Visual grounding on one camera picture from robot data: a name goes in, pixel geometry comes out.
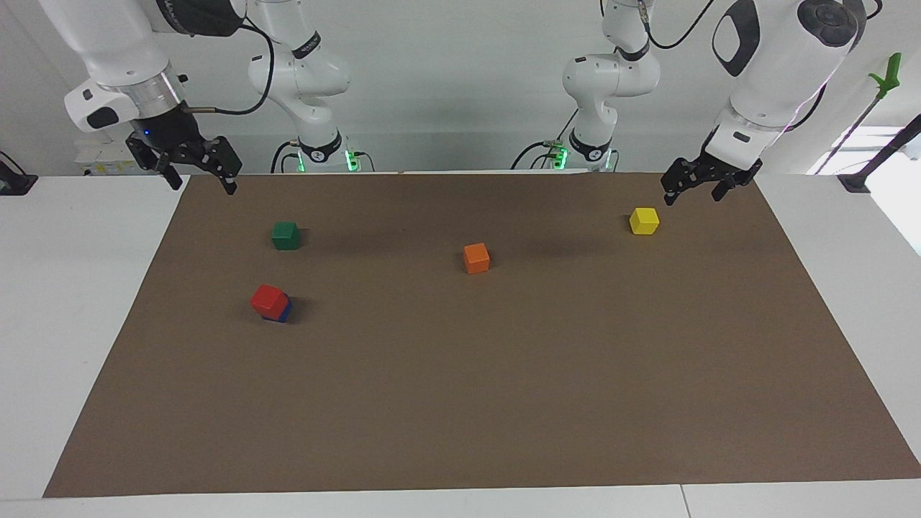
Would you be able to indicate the green wooden block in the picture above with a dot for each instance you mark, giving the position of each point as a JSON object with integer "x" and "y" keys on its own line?
{"x": 286, "y": 236}

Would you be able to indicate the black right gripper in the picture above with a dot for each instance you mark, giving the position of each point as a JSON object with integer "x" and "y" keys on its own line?
{"x": 173, "y": 140}

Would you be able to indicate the orange wooden block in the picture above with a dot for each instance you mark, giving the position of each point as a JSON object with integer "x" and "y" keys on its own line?
{"x": 476, "y": 258}

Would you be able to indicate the black pole with base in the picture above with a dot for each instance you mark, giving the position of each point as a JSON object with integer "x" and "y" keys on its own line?
{"x": 856, "y": 180}

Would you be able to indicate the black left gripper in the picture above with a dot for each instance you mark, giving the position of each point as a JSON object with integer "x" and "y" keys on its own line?
{"x": 709, "y": 171}

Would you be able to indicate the yellow wooden block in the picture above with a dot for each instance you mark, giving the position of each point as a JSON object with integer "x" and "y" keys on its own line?
{"x": 644, "y": 221}

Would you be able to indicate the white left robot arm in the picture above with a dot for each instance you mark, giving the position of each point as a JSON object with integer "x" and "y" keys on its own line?
{"x": 770, "y": 65}

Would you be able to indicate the green-tipped thin rod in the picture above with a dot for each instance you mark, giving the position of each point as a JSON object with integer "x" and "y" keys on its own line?
{"x": 888, "y": 75}

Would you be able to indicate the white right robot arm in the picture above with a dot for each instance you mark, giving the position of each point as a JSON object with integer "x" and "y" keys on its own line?
{"x": 115, "y": 43}

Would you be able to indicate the blue wooden block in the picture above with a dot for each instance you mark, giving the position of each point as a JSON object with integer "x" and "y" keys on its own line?
{"x": 286, "y": 314}

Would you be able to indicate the white wall power strip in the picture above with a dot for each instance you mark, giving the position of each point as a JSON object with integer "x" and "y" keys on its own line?
{"x": 101, "y": 162}

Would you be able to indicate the brown table mat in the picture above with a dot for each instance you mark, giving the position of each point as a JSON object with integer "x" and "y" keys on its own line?
{"x": 460, "y": 374}

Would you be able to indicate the red wooden block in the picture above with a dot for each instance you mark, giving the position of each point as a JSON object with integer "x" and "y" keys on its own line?
{"x": 268, "y": 300}

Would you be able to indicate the black table clamp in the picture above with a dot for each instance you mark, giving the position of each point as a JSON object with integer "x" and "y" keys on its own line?
{"x": 14, "y": 181}

